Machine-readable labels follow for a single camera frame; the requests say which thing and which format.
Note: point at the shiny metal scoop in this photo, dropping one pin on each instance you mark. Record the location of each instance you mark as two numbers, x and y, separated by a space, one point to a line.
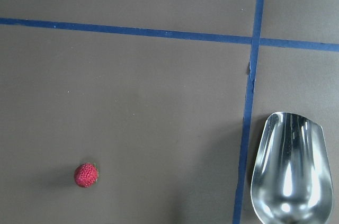
291 179

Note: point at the red strawberry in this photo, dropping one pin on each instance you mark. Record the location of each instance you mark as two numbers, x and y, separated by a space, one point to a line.
86 175

